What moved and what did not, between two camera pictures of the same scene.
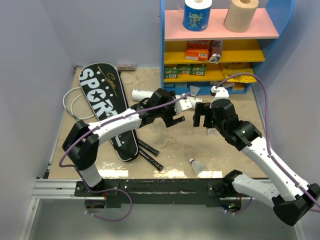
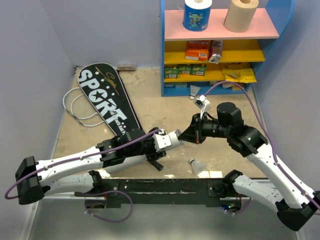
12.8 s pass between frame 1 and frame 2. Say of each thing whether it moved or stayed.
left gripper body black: moved
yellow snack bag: stayed
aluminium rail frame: stayed
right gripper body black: moved
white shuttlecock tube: moved
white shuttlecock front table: stayed
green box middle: stayed
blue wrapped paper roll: stayed
